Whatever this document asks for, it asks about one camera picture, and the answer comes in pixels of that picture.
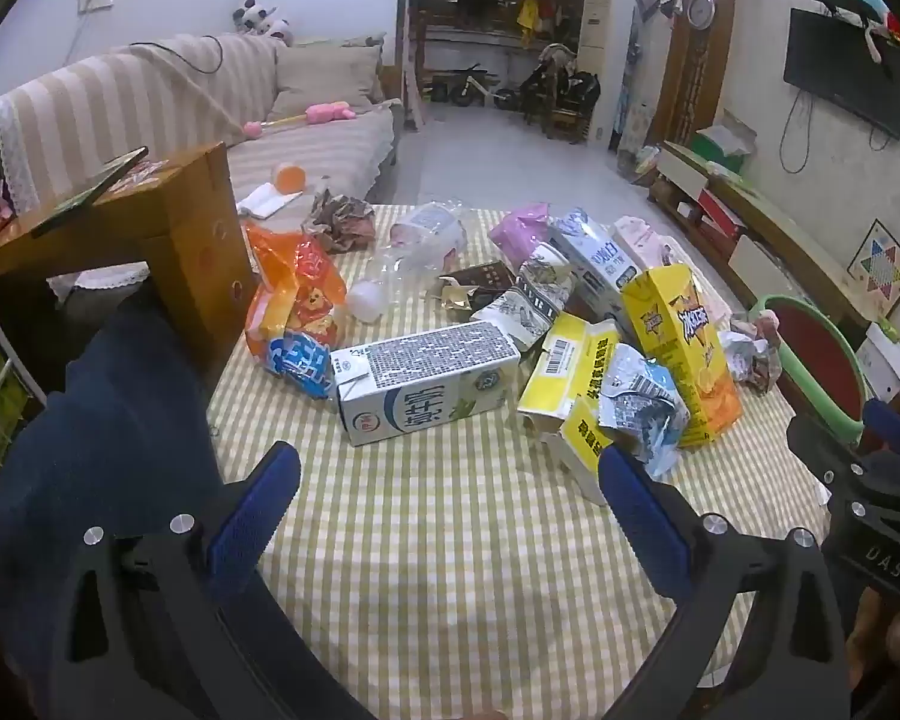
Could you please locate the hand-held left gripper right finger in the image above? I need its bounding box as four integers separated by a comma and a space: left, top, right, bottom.
596, 446, 852, 720

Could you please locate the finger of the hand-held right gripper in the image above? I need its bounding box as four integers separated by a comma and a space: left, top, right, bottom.
787, 412, 871, 511
862, 397, 900, 466

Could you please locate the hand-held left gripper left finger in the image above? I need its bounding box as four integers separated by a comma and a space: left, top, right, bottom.
49, 441, 391, 720

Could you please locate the red basin with green rim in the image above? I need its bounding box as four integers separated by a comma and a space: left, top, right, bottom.
750, 294, 871, 451

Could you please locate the silver blue snack bag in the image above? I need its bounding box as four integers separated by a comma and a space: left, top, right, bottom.
598, 343, 691, 481

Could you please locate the yellow white carton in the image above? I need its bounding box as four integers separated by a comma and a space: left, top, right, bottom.
516, 313, 623, 507

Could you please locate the pink carton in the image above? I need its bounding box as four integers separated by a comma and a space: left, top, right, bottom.
611, 215, 695, 271

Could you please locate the newspaper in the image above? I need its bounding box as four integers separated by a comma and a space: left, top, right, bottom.
302, 191, 376, 254

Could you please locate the person's right hand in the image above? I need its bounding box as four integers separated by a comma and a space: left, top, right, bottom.
847, 592, 900, 691

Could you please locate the white shoe box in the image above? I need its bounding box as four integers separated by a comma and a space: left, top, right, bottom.
855, 319, 900, 398

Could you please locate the crumpled paper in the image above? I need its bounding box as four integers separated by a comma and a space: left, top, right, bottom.
720, 315, 782, 395

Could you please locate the star checkers board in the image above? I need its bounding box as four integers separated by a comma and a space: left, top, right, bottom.
847, 219, 900, 320

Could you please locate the yellow chips box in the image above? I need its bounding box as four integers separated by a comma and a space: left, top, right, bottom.
621, 264, 743, 449

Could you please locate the green checkered tablecloth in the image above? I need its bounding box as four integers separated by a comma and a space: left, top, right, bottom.
206, 202, 833, 720

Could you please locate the white green milk carton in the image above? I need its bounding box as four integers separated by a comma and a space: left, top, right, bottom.
330, 320, 522, 447

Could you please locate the wooden television cabinet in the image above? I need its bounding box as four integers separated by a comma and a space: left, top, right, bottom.
649, 139, 871, 331

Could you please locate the orange snack bag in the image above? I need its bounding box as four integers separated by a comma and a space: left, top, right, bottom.
244, 223, 346, 361

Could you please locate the white plastic cup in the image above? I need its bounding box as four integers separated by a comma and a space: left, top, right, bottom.
345, 279, 387, 323

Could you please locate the black white patterned carton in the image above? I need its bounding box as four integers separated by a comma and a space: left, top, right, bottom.
471, 244, 577, 350

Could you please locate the red flat box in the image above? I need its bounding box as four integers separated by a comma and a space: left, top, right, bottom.
696, 187, 747, 237

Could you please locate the white blue milk carton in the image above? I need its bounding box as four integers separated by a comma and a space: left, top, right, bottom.
547, 208, 646, 320

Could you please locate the brown cardboard box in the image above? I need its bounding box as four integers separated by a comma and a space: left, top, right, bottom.
0, 142, 260, 391

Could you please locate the pink plastic bag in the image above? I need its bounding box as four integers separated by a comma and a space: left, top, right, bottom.
489, 202, 552, 267

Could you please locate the white paper tissue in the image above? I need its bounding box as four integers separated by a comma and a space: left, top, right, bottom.
236, 184, 301, 220

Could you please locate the green white open box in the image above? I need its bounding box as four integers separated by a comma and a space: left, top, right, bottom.
694, 111, 758, 173

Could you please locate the clear plastic bottle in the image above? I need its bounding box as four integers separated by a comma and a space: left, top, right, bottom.
375, 201, 467, 293

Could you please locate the stack of colourful books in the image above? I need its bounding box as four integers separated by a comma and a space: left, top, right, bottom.
630, 142, 668, 185

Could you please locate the black smartphone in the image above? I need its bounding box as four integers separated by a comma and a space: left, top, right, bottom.
31, 146, 149, 237

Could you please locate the colourful poster board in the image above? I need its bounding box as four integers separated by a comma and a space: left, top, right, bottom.
615, 82, 653, 173

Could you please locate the pink toy hammer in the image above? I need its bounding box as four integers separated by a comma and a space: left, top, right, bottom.
241, 101, 357, 142

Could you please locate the beige striped sofa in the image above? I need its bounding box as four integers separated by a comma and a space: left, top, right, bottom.
0, 34, 406, 301

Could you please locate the dark baby stroller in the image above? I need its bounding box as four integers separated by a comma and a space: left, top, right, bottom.
521, 43, 601, 140

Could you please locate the beige pillow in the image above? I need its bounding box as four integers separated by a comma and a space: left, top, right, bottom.
274, 43, 383, 117

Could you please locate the white standing air conditioner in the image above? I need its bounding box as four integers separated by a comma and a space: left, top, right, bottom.
576, 0, 637, 143

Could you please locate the white balance bike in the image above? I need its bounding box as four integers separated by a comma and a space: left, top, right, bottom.
429, 64, 518, 110

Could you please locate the panda plush toy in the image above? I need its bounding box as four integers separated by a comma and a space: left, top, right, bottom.
232, 0, 278, 35

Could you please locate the black television cable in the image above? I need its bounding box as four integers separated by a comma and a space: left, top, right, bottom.
780, 90, 815, 173

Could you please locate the black wall television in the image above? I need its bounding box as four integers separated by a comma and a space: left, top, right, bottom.
784, 7, 900, 140

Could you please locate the thin black cable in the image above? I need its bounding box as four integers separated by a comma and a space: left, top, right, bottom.
150, 34, 226, 76

